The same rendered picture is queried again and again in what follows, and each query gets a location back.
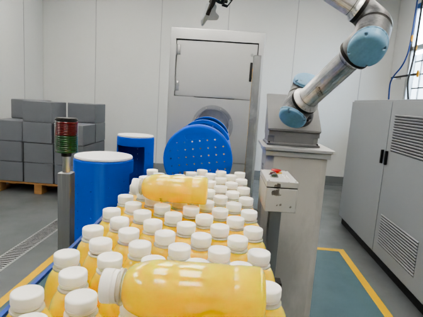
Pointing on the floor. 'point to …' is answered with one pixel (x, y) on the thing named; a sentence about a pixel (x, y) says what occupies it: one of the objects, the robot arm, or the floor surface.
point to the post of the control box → (272, 237)
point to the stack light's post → (65, 209)
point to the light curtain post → (252, 118)
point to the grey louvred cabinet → (387, 189)
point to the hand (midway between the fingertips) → (198, 9)
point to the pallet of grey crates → (44, 141)
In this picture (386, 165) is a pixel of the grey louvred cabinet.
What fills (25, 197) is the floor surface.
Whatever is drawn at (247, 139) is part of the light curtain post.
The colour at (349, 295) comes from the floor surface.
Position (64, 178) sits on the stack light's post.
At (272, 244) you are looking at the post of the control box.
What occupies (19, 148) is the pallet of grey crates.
